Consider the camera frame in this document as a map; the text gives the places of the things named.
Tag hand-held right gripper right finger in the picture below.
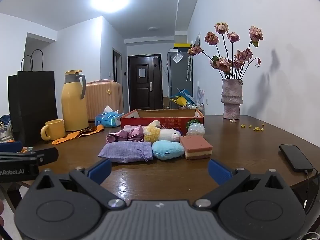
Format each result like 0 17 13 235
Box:
194 159 292 209

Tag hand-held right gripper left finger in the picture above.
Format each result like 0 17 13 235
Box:
30 158 126 209

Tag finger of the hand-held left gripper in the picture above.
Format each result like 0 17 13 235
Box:
0 141 23 152
0 147 59 167

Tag lavender drawstring pouch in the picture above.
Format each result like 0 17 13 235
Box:
98 142 154 164

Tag pink layered sponge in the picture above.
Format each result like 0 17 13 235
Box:
180 135 214 160

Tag blue plush toy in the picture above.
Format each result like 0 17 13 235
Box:
151 140 185 161

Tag yellow white hamster plush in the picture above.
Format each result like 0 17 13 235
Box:
143 125 182 144

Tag red cardboard box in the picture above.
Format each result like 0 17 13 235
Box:
120 109 205 136

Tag drinking glass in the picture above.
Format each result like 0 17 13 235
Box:
0 119 13 143

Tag yellow mug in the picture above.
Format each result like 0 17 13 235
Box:
40 119 66 141

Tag orange plastic tool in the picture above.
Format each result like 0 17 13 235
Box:
52 125 106 145

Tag pink satin pouch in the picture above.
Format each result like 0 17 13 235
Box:
106 125 145 145

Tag black paper bag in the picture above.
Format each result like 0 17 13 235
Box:
7 49 59 147

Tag clear bag of white filling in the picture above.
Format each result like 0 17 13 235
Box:
186 123 206 138

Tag blue tissue pack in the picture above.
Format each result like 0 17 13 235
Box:
95 105 124 128

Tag scattered yellow petal crumbs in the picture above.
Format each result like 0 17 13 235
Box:
241 122 266 132

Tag yellow thermos jug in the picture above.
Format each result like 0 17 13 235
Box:
61 70 89 132

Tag pink ceramic vase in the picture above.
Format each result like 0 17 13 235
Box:
221 78 244 120

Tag peach suitcase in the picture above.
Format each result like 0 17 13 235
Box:
85 80 124 122

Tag black smartphone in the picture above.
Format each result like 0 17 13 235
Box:
279 144 314 173

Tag blue and yellow bags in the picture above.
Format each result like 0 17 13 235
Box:
170 88 194 107

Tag dark brown door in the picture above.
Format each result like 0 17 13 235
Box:
127 54 163 111

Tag grey refrigerator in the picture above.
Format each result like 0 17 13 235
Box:
167 50 194 109

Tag dried pink rose bouquet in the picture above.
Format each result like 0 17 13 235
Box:
187 22 264 81

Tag round ceiling light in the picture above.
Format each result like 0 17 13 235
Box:
89 0 131 13

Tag wire basket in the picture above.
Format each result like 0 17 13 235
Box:
186 101 204 111

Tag charging cable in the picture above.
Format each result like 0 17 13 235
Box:
303 169 320 212

